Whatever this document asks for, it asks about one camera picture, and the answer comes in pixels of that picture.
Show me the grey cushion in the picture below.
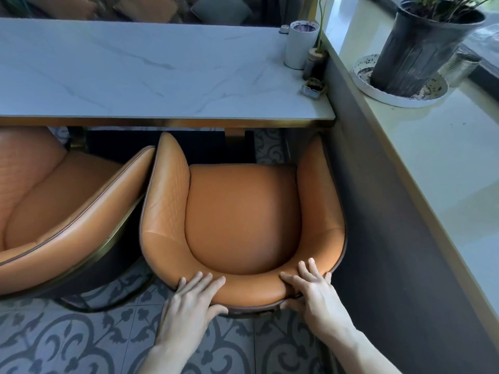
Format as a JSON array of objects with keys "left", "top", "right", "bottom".
[{"left": 190, "top": 0, "right": 253, "bottom": 26}]

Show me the orange leather chair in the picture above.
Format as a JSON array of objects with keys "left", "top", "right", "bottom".
[
  {"left": 0, "top": 126, "right": 156, "bottom": 313},
  {"left": 139, "top": 131, "right": 347, "bottom": 319}
]

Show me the small square metal tin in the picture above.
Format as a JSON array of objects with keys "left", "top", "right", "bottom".
[{"left": 300, "top": 79, "right": 326, "bottom": 100}]

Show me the person's right forearm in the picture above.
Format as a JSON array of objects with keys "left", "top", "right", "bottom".
[{"left": 331, "top": 326, "right": 403, "bottom": 374}]

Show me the person's left forearm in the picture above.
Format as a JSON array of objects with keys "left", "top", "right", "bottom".
[{"left": 136, "top": 340, "right": 207, "bottom": 374}]

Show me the silver metal can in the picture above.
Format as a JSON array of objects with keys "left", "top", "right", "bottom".
[{"left": 444, "top": 52, "right": 483, "bottom": 88}]

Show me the black plastic flower pot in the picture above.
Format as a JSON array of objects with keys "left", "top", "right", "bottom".
[{"left": 370, "top": 0, "right": 487, "bottom": 98}]

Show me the potted green plant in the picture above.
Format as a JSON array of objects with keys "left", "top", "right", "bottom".
[{"left": 405, "top": 0, "right": 488, "bottom": 15}]

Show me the green plant cutting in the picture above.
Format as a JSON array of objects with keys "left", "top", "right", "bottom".
[{"left": 312, "top": 0, "right": 336, "bottom": 55}]

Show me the white round plant saucer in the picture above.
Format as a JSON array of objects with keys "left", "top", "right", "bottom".
[{"left": 352, "top": 54, "right": 450, "bottom": 109}]

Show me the white cylindrical canister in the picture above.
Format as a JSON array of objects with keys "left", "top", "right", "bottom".
[{"left": 284, "top": 21, "right": 321, "bottom": 70}]

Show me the brown leather chair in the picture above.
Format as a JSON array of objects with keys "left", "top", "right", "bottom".
[
  {"left": 112, "top": 0, "right": 181, "bottom": 24},
  {"left": 23, "top": 0, "right": 99, "bottom": 21}
]

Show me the person's right hand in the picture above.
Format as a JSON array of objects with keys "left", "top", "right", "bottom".
[{"left": 279, "top": 258, "right": 358, "bottom": 342}]

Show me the dark glass bottle vase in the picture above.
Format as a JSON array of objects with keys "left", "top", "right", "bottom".
[{"left": 303, "top": 48, "right": 327, "bottom": 82}]

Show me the person's left hand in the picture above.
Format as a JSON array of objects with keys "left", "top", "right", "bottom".
[{"left": 154, "top": 272, "right": 229, "bottom": 353}]

